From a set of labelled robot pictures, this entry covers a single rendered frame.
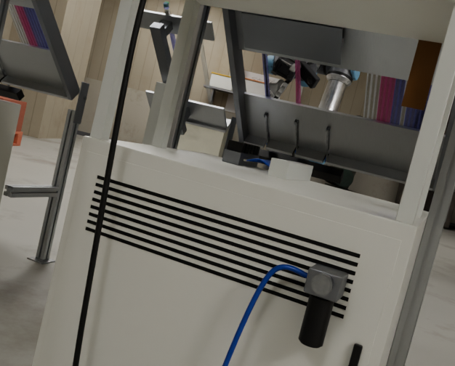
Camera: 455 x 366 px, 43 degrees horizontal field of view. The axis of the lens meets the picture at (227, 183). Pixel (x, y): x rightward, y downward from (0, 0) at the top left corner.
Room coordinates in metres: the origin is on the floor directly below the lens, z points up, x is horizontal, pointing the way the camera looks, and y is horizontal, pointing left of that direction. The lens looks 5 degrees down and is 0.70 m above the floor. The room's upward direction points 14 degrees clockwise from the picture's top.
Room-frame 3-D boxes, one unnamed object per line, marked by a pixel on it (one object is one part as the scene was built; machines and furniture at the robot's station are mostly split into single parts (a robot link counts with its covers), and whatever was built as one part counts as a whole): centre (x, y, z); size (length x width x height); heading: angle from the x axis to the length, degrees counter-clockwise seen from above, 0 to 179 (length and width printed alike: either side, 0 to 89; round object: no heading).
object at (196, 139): (9.51, 0.63, 0.45); 2.63 x 0.85 x 0.90; 179
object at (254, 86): (10.63, -0.05, 1.61); 0.51 x 0.42 x 0.29; 89
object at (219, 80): (10.64, 0.53, 1.59); 0.46 x 0.38 x 0.25; 89
